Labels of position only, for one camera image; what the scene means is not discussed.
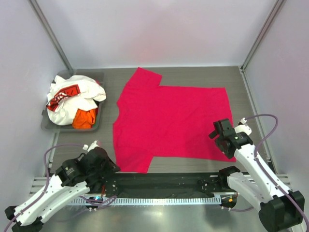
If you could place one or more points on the left aluminium frame post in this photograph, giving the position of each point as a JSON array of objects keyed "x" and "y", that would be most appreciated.
[{"x": 51, "y": 35}]

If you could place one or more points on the orange t shirt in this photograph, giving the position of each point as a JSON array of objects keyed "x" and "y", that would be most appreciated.
[{"x": 84, "y": 119}]

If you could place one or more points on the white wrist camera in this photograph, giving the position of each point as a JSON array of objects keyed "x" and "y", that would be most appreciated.
[
  {"x": 92, "y": 146},
  {"x": 243, "y": 127}
]

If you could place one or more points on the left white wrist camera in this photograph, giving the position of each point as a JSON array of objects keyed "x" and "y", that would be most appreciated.
[{"x": 92, "y": 146}]

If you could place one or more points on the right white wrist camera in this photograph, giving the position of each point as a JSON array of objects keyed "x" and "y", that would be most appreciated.
[{"x": 243, "y": 127}]

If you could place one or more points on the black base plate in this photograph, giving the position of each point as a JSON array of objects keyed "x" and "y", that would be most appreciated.
[{"x": 162, "y": 186}]

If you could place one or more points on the aluminium frame post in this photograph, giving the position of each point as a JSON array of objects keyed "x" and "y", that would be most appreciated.
[
  {"x": 51, "y": 35},
  {"x": 276, "y": 8}
]

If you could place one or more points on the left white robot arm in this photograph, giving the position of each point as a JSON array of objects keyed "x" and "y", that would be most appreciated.
[{"x": 66, "y": 184}]

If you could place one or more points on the right aluminium frame post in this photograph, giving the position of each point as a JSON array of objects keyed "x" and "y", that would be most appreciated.
[{"x": 276, "y": 8}]

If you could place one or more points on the white slotted cable duct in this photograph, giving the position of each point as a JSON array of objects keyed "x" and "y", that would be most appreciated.
[{"x": 216, "y": 200}]

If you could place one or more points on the aluminium front rail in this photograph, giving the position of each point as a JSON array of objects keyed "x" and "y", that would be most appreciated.
[{"x": 40, "y": 182}]

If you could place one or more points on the white t shirt red print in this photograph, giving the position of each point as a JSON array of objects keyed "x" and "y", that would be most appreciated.
[{"x": 66, "y": 96}]

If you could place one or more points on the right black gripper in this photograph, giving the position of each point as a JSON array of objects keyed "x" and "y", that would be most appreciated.
[{"x": 227, "y": 152}]

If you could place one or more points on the pink t shirt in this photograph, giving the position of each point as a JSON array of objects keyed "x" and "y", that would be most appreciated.
[{"x": 166, "y": 121}]

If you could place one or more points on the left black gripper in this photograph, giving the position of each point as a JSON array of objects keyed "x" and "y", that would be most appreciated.
[{"x": 111, "y": 167}]

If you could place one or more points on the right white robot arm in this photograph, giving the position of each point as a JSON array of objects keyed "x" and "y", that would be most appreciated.
[{"x": 279, "y": 208}]

